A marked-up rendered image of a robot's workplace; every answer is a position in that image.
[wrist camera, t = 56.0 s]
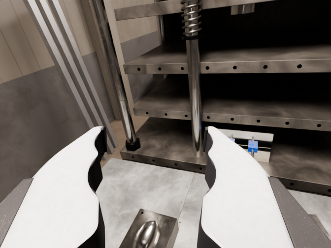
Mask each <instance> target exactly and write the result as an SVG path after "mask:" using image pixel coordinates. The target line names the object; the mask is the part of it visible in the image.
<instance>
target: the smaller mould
mask: <svg viewBox="0 0 331 248"><path fill-rule="evenodd" d="M178 231H179V228H178V221H177V218H174V217H170V216H166V215H163V214H159V213H156V212H152V211H149V210H145V209H141V208H140V210H139V211H138V213H137V215H136V217H135V219H134V221H133V222H132V224H131V226H130V228H129V230H128V232H127V233H126V235H125V237H124V239H123V241H122V242H121V244H120V246H119V248H173V246H174V243H175V240H176V237H177V234H178Z"/></svg>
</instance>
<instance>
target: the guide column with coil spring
mask: <svg viewBox="0 0 331 248"><path fill-rule="evenodd" d="M196 3H198V0H192V1H189V2H185V3H183V6H184V7H185V6H189V5H193V4H196ZM196 10H198V6H196V7H192V8H188V9H184V13H188V12H192V11H196ZM198 16H199V13H195V14H192V15H187V16H184V20H187V19H191V18H194V17H198ZM198 22H199V20H198V19H197V20H194V21H190V22H185V26H188V25H193V24H196V23H198ZM197 29H199V25H198V26H195V27H191V28H187V29H185V32H188V31H194V30H197ZM195 35H199V31H198V32H195V33H191V34H186V35H185V36H195ZM186 50H187V65H188V79H189V94H190V109H191V123H192V138H193V152H194V156H195V157H201V156H203V135H202V107H201V79H200V52H199V39H195V40H186Z"/></svg>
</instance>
